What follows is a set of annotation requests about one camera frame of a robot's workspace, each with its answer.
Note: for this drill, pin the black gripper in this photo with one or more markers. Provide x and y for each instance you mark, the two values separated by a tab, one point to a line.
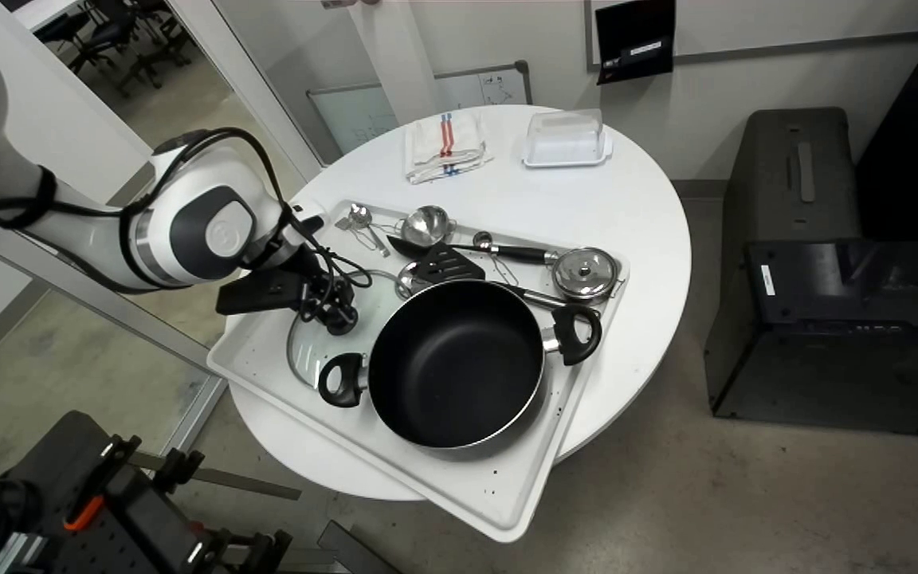
267	292

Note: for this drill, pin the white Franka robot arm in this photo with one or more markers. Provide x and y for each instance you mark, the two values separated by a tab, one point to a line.
192	229

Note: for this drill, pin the small steel ladle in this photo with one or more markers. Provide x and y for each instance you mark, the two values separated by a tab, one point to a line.
405	283

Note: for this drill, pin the steel measuring spoons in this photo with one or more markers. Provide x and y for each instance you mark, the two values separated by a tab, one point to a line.
359	217

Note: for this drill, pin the black plastic spoon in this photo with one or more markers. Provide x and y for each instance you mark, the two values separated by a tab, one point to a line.
405	248

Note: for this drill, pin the metal kitchen utensils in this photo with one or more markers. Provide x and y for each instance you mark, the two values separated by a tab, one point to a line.
448	263

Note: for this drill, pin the metal measuring spoons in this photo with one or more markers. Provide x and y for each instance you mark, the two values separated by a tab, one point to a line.
427	226

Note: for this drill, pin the white towel red stripe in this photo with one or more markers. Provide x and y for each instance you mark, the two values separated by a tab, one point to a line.
463	140

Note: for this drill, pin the white plastic tray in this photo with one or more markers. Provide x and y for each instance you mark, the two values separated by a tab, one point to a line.
501	488

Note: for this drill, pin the clear plastic container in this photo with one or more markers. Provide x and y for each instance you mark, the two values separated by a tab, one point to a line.
565	144

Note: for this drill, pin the black office chairs behind glass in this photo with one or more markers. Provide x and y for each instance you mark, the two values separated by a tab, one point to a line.
109	32

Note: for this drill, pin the black marker holder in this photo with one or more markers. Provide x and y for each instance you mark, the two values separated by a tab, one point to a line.
634	37

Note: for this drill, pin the grey metal partition frame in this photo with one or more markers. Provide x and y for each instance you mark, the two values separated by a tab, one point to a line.
86	303

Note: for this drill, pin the black camera stand equipment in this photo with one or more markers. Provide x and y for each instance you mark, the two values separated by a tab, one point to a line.
77	480

